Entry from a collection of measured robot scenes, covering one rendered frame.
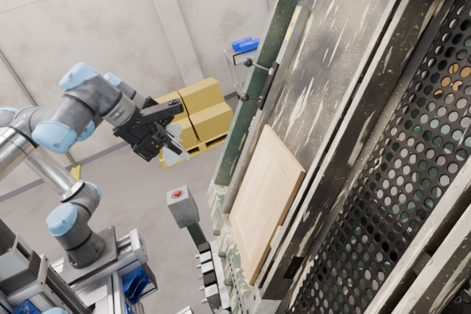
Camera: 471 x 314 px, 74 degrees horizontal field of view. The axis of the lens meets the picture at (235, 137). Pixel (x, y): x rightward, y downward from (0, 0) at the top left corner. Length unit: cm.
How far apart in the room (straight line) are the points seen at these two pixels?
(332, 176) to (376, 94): 22
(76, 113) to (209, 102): 343
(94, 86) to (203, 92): 333
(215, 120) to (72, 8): 228
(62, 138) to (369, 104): 66
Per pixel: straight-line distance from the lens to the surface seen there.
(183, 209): 170
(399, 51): 77
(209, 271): 152
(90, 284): 153
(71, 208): 138
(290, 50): 127
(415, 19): 78
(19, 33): 475
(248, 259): 126
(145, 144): 80
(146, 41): 472
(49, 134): 71
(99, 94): 75
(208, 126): 380
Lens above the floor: 188
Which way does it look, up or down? 28 degrees down
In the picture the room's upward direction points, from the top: 19 degrees counter-clockwise
